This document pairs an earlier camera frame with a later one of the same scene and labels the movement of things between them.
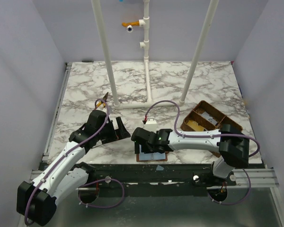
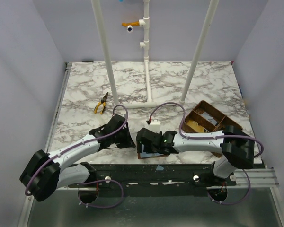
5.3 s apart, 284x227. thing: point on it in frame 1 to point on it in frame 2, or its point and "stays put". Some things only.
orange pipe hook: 136,23 stays put
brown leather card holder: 137,158 to 144,155
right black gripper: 137,136 stays put
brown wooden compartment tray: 204,117 stays put
